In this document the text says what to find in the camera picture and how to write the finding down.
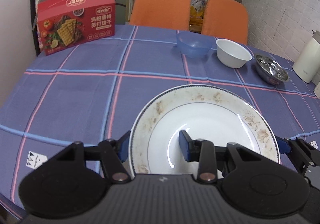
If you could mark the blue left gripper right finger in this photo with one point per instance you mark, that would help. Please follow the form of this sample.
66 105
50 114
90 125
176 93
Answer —
190 149

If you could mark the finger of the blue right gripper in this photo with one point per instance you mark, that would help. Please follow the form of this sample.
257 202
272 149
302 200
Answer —
283 145

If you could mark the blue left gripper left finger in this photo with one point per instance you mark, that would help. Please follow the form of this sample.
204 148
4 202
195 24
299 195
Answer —
123 146

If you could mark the large white rimmed plate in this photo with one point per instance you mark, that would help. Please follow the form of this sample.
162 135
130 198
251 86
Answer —
204 112

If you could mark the stainless steel bowl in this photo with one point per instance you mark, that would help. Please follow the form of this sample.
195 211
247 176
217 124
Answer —
270 71

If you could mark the white ribbed bowl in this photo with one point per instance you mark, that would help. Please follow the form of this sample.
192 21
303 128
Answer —
232 54

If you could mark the blue translucent plastic bowl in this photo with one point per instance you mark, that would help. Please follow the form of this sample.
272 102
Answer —
193 45

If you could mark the white tablecloth label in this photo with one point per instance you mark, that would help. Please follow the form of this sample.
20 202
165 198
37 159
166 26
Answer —
34 160
314 144

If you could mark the blue plaid tablecloth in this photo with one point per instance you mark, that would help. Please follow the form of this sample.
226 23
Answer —
94 92

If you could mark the cream travel cup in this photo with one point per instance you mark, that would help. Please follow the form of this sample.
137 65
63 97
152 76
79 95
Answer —
317 87

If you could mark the cream thermos jug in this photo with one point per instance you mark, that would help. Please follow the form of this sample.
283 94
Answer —
307 64

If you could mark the right orange chair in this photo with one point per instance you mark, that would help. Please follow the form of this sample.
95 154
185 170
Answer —
226 19

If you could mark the orange chair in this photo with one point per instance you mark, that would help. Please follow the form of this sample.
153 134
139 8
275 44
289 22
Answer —
168 14
226 19

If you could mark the red cracker box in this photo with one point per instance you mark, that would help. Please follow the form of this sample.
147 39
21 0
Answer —
62 24

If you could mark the left orange chair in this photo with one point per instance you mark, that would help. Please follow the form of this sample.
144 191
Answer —
168 14

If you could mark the yellow snack bag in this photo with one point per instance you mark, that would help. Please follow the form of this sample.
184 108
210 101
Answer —
196 15

